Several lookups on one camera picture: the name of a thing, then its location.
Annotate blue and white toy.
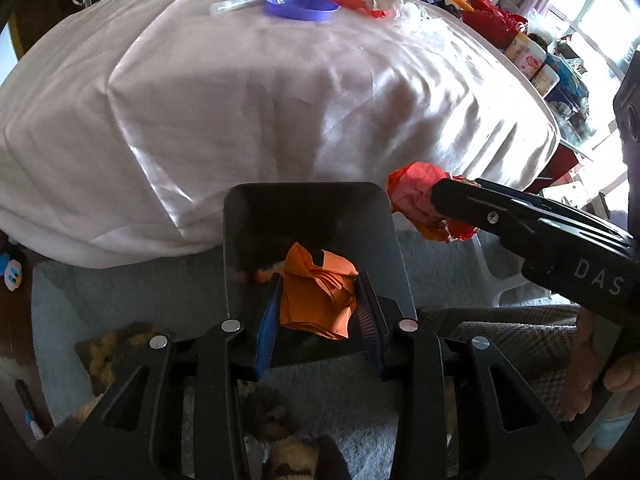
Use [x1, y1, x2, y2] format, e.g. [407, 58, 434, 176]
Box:
[0, 251, 25, 292]

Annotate red paper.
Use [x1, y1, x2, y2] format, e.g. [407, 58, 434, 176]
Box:
[386, 161, 481, 245]

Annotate person's right hand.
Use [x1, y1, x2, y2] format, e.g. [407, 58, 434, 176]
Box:
[565, 309, 640, 422]

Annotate pale pink tablecloth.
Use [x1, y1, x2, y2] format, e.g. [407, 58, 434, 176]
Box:
[0, 0, 561, 269]

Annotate orange paper napkin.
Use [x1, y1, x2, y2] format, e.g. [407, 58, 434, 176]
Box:
[279, 242, 360, 341]

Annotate large window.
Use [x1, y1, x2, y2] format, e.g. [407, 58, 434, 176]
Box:
[547, 0, 640, 88]

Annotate white plastic stool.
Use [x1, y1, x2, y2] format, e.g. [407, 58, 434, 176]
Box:
[472, 232, 557, 307]

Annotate brown plush toy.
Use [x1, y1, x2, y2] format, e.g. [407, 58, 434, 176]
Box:
[239, 385, 353, 480]

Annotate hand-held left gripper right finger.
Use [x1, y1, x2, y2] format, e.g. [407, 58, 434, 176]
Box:
[353, 271, 587, 480]

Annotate blue package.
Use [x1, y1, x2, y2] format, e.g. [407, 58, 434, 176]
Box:
[544, 54, 590, 107]

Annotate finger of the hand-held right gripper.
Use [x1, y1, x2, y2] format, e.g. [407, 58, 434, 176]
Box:
[472, 177, 621, 234]
[430, 179, 632, 267]

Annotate red plastic bag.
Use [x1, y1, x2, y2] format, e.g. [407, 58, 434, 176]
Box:
[461, 0, 529, 47]

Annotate grey trash bin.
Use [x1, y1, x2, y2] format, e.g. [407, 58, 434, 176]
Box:
[222, 182, 418, 368]

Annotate person's checked trouser leg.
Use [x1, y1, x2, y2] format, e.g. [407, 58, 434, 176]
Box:
[419, 304, 582, 412]

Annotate pink label canister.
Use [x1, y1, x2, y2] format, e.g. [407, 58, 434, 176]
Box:
[504, 32, 547, 82]

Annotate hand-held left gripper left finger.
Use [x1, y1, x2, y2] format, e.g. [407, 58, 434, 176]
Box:
[65, 275, 284, 480]

